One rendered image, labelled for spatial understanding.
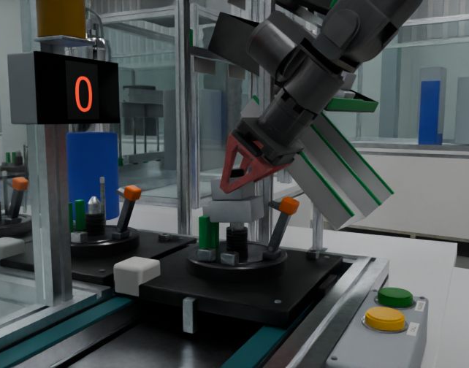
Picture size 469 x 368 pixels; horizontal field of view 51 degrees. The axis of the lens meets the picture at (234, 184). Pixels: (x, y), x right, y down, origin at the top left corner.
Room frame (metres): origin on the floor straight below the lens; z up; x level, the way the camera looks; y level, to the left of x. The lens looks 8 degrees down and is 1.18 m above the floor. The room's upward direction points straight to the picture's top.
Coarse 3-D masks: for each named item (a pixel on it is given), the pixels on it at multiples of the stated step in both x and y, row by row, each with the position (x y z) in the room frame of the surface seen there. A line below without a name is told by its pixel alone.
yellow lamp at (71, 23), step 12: (36, 0) 0.54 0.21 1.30; (48, 0) 0.53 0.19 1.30; (60, 0) 0.53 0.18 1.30; (72, 0) 0.53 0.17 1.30; (84, 0) 0.55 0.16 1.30; (48, 12) 0.53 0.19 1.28; (60, 12) 0.53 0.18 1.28; (72, 12) 0.53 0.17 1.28; (84, 12) 0.55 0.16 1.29; (48, 24) 0.53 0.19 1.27; (60, 24) 0.53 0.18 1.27; (72, 24) 0.53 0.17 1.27; (84, 24) 0.55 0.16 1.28; (48, 36) 0.53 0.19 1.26; (72, 36) 0.53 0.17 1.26; (84, 36) 0.55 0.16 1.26
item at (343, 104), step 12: (216, 24) 0.96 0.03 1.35; (228, 24) 0.94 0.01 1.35; (240, 24) 0.92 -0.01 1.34; (252, 24) 1.04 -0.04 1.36; (216, 36) 0.96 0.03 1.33; (228, 36) 0.94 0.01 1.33; (240, 36) 0.92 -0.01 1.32; (216, 48) 0.96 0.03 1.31; (228, 48) 0.94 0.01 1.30; (240, 48) 0.92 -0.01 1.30; (228, 60) 0.94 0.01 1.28; (240, 60) 0.92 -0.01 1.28; (252, 60) 0.91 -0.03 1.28; (252, 72) 0.91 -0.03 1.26; (276, 84) 0.88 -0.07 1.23; (324, 108) 0.82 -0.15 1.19; (336, 108) 0.84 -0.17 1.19; (348, 108) 0.88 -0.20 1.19
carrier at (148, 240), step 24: (72, 216) 0.79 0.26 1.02; (96, 216) 0.77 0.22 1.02; (72, 240) 0.72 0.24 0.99; (96, 240) 0.74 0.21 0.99; (120, 240) 0.74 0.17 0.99; (144, 240) 0.82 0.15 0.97; (168, 240) 0.82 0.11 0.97; (192, 240) 0.82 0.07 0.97; (72, 264) 0.68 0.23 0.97; (96, 264) 0.68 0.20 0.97
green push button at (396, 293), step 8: (384, 288) 0.57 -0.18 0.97; (392, 288) 0.57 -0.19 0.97; (400, 288) 0.57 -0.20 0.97; (384, 296) 0.55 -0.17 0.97; (392, 296) 0.55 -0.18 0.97; (400, 296) 0.55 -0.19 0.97; (408, 296) 0.55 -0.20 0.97; (392, 304) 0.54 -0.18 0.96; (400, 304) 0.54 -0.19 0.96; (408, 304) 0.54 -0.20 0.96
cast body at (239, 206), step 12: (240, 168) 0.68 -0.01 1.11; (216, 180) 0.66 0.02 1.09; (252, 180) 0.68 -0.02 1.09; (216, 192) 0.66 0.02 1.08; (240, 192) 0.64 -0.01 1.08; (252, 192) 0.67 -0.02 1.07; (216, 204) 0.66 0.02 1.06; (228, 204) 0.65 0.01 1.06; (240, 204) 0.64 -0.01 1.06; (252, 204) 0.64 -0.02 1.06; (216, 216) 0.66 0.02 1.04; (228, 216) 0.65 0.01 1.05; (240, 216) 0.64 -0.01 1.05; (252, 216) 0.64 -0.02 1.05
